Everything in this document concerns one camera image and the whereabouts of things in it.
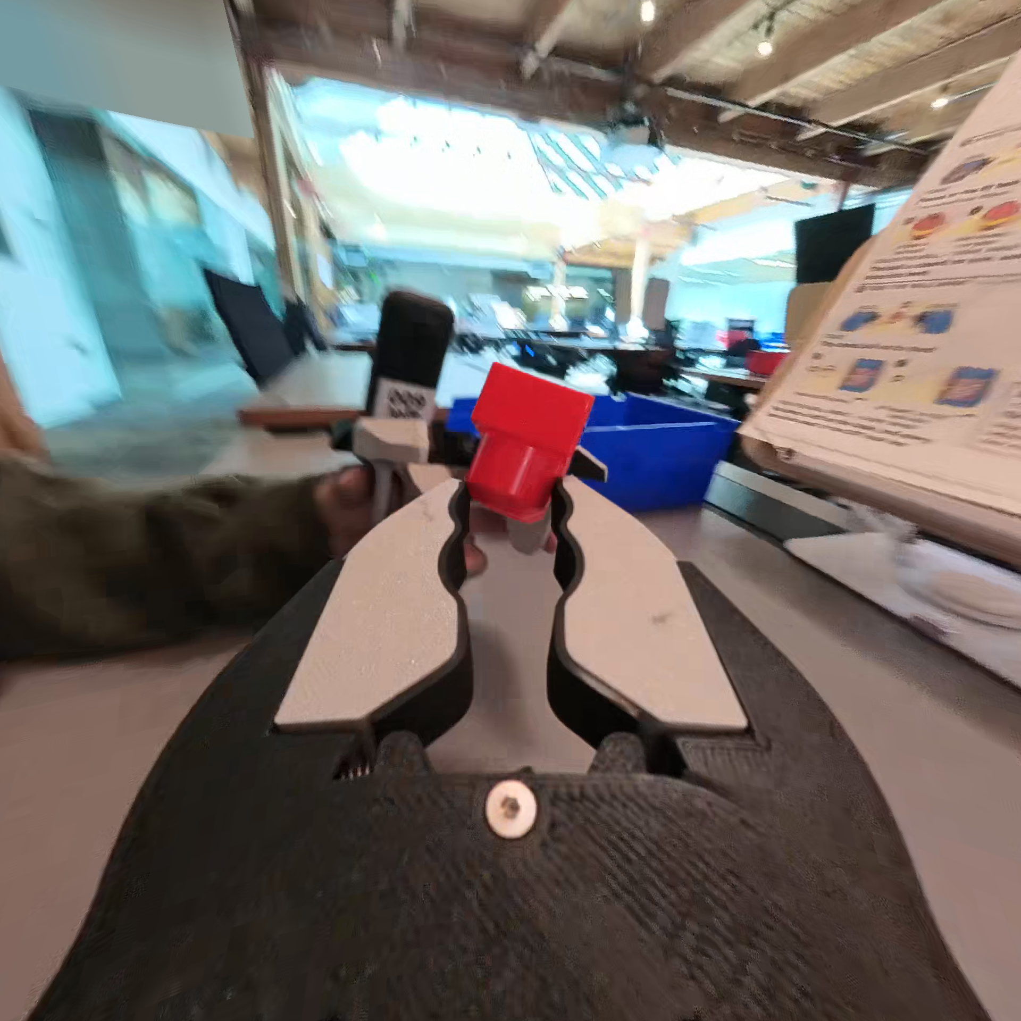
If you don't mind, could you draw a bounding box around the black monitor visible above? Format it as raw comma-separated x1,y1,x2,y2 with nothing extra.
795,203,876,284

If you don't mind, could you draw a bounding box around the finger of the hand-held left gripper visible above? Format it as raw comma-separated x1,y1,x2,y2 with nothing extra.
506,447,609,557
351,417,433,523

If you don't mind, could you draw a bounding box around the instruction sheet on clipboard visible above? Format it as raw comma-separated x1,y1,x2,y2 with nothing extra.
738,239,1021,689

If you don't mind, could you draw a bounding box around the red toy block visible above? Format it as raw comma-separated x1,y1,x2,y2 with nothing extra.
465,363,595,525

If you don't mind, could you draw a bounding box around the person's left forearm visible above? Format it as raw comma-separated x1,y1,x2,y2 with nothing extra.
0,450,332,663

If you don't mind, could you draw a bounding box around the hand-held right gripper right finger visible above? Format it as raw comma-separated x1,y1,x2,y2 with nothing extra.
549,477,751,759

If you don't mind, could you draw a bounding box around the blue storage bin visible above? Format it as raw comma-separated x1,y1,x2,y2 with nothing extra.
445,389,741,513

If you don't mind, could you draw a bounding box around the printed instruction sheet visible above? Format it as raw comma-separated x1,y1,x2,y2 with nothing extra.
740,76,1021,520

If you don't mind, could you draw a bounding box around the person's left hand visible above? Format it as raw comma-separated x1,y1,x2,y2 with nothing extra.
313,465,512,579

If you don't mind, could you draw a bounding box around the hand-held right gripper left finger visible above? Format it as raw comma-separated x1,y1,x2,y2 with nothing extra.
273,479,474,755

